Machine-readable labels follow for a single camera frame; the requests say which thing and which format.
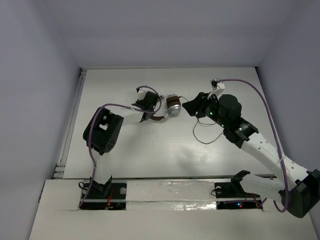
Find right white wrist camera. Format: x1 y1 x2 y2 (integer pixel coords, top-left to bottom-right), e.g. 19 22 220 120
207 78 226 99

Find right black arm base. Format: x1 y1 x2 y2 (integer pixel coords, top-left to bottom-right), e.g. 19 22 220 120
210 170 264 210

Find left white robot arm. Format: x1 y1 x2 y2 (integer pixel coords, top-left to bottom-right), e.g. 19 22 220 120
82 86 162 197

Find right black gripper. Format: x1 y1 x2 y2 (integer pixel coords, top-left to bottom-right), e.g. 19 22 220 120
181 91 228 129

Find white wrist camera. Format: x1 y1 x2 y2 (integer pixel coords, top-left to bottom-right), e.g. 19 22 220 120
136 87 149 101
207 78 226 99

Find thin black headphone cable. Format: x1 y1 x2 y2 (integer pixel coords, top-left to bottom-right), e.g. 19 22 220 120
177 95 225 144

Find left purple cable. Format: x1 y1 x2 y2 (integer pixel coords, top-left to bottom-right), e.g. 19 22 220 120
78 86 162 208

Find brown silver headphones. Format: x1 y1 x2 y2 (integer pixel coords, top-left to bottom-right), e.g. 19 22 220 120
150 94 182 121

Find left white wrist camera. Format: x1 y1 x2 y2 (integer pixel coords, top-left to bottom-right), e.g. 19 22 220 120
136 87 149 101

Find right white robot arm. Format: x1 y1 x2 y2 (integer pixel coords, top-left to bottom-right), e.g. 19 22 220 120
182 92 320 218

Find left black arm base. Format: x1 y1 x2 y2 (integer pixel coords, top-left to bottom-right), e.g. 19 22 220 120
78 177 127 211

